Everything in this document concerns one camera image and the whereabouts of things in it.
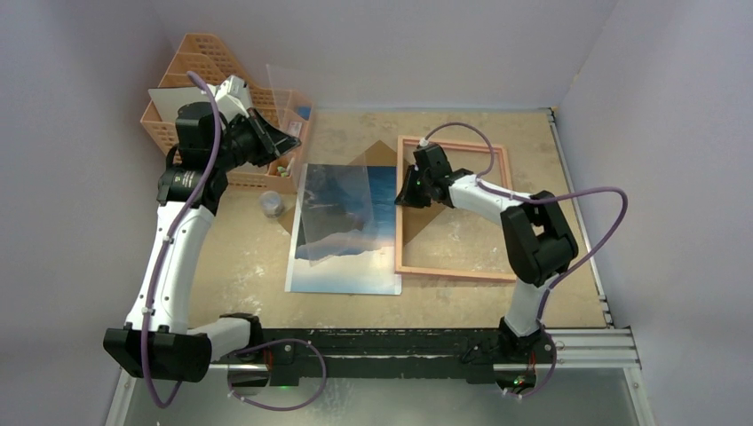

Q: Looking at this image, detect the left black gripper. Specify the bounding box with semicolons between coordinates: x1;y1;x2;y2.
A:
212;106;300;172

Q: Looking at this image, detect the pink wooden photo frame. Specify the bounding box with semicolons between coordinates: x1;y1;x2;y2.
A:
395;135;515;283

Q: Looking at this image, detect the blue mountain photo print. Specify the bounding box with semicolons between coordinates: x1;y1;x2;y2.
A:
285;166;402;296

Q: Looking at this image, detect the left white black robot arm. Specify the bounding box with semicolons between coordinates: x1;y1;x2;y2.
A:
103;101;301;383

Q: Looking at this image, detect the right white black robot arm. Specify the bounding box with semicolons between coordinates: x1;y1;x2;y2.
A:
395;140;579;361

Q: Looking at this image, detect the red white small box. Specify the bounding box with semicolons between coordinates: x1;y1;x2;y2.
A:
287;121;305;138

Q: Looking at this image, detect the brown cardboard backing board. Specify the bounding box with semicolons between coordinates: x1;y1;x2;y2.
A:
277;140;446;244

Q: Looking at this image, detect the blue item in organizer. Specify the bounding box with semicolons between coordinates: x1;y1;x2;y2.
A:
296;106;312;121

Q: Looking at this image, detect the small clear round jar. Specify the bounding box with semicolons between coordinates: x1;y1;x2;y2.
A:
258;191;286;218

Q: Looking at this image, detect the orange plastic desk organizer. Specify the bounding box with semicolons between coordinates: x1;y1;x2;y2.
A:
157;33;313;193

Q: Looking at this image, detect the grey board in organizer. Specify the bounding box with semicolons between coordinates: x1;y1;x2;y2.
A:
148;84;217;123

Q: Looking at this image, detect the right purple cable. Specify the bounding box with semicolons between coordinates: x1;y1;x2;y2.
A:
420;122;630;330

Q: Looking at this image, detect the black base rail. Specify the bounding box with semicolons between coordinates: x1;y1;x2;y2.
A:
257;327;555;387

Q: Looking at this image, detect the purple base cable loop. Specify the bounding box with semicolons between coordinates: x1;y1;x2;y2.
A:
226;338;329;413

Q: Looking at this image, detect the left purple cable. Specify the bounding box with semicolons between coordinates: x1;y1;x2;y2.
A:
139;70;226;409

